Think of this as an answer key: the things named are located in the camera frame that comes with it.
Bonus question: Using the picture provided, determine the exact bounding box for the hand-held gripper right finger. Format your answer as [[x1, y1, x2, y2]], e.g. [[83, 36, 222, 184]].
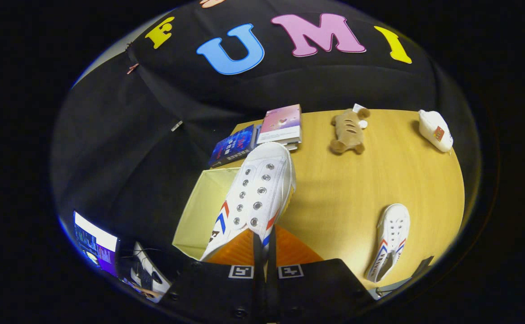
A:
[[267, 225, 371, 324]]

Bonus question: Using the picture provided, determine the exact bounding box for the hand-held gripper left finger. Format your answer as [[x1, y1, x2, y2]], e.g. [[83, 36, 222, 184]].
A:
[[161, 227, 267, 324]]

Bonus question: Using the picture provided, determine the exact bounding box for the beige fabric storage box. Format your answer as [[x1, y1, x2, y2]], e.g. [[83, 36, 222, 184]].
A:
[[172, 167, 254, 261]]

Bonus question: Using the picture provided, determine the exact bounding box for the white striped shoe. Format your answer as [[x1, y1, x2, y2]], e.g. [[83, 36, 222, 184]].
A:
[[199, 142, 297, 262], [365, 203, 411, 283]]

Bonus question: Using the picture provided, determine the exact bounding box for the computer monitor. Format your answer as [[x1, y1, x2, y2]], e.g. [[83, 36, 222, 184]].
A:
[[73, 211, 119, 276]]

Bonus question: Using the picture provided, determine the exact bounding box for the dark blue book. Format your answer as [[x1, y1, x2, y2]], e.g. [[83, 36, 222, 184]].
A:
[[208, 125, 257, 168]]

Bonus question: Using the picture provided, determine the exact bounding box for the brown plush toy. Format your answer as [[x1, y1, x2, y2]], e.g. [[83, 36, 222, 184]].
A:
[[330, 104, 371, 155]]

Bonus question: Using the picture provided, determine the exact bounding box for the pink cover book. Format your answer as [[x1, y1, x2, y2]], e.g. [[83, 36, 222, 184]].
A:
[[257, 104, 302, 144]]

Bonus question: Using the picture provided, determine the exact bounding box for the white plush toy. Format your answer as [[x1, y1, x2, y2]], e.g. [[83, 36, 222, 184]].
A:
[[419, 109, 454, 153]]

